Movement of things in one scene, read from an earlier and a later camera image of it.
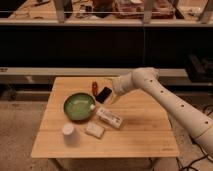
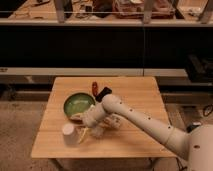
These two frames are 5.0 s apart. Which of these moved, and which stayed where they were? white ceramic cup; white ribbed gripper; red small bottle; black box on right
Moved: white ribbed gripper
Stayed: red small bottle; black box on right; white ceramic cup
